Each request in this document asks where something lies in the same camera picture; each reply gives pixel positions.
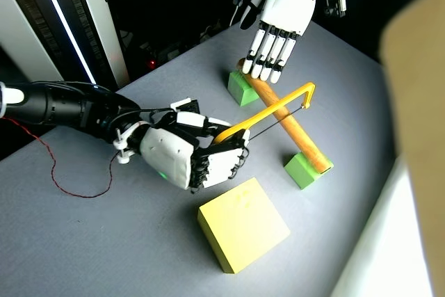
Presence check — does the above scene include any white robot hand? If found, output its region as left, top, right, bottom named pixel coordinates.
left=238, top=0, right=317, bottom=85
left=138, top=111, right=251, bottom=193

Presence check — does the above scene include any yellow hacksaw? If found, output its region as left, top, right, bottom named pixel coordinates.
left=212, top=81, right=316, bottom=147

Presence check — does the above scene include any orange wooden dowel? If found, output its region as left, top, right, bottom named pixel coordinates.
left=236, top=58, right=333, bottom=173

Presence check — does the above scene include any green support block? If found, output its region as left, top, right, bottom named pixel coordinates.
left=284, top=152, right=334, bottom=190
left=227, top=70, right=260, bottom=106

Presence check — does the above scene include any yellow cube block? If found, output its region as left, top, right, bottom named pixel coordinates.
left=197, top=177, right=291, bottom=275

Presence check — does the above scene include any grey table cloth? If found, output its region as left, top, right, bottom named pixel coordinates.
left=0, top=18, right=401, bottom=297

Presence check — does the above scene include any tan cardboard panel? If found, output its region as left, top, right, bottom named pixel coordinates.
left=378, top=0, right=445, bottom=297

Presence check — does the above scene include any white LED light strip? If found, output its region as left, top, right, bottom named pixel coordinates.
left=33, top=0, right=97, bottom=84

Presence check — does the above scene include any wide white panel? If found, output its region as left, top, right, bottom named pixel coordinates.
left=0, top=0, right=65, bottom=83

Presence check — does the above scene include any white board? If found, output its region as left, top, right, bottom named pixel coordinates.
left=330, top=156, right=435, bottom=297

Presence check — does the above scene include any thin red wire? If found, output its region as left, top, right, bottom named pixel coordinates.
left=0, top=115, right=121, bottom=199

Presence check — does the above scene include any narrow white post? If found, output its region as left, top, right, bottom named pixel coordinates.
left=72, top=0, right=131, bottom=89

